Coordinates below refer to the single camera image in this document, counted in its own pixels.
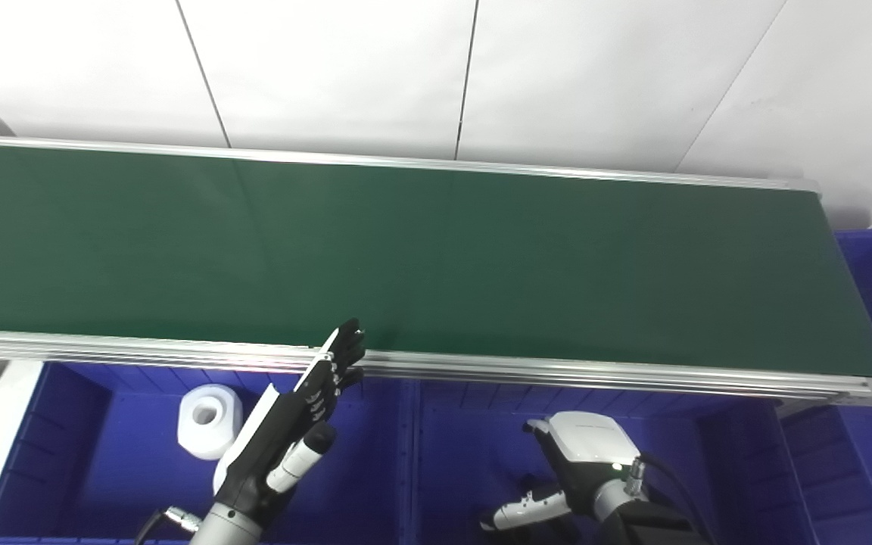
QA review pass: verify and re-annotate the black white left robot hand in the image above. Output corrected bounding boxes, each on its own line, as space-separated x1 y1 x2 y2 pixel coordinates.
211 318 367 525

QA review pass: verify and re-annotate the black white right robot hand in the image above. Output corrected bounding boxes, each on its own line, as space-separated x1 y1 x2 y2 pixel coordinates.
479 411 649 532

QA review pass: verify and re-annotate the white plastic cylinder part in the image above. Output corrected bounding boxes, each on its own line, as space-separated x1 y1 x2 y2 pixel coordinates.
177 385 244 460

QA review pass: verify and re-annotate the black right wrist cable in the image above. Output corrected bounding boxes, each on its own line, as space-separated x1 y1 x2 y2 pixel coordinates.
625 453 717 545

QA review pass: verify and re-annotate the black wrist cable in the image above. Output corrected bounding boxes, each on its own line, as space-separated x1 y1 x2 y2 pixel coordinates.
133 507 202 545
625 453 717 545

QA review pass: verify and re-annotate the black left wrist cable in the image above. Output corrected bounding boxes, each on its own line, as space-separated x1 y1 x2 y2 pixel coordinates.
133 507 202 545

